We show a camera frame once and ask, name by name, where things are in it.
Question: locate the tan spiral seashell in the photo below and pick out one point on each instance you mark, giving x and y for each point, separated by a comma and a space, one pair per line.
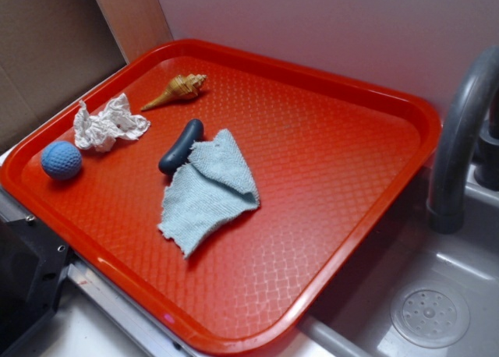
180, 88

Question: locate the grey toy faucet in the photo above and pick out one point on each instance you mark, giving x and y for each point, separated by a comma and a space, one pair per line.
470, 128

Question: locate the blue dimpled ball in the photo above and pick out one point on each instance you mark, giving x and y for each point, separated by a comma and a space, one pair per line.
61, 160

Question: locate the dark plastic pickle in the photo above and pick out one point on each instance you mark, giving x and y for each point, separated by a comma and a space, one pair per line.
178, 153

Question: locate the light blue cloth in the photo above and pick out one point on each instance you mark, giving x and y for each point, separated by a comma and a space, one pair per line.
214, 187

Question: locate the red plastic tray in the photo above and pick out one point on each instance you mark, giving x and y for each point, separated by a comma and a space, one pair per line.
329, 155

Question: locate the grey toy sink basin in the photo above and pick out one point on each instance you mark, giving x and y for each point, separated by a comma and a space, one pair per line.
409, 291

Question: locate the brown cardboard panel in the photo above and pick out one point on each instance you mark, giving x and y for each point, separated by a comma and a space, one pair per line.
54, 50

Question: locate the black metal bracket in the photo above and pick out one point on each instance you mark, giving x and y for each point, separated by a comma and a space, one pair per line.
34, 264

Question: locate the crumpled white paper towel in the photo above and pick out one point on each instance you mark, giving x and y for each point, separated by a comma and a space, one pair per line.
114, 122

